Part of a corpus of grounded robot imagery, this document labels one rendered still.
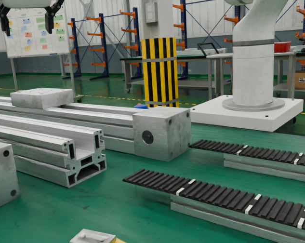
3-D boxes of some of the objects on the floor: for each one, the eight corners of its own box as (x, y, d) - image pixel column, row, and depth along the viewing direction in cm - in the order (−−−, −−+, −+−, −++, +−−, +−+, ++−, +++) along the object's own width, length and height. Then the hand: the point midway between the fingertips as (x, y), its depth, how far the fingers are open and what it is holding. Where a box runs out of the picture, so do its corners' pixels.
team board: (8, 105, 642) (-10, 5, 596) (25, 101, 688) (10, 7, 642) (70, 106, 591) (56, -4, 545) (84, 101, 637) (72, -1, 591)
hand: (28, 29), depth 71 cm, fingers open, 8 cm apart
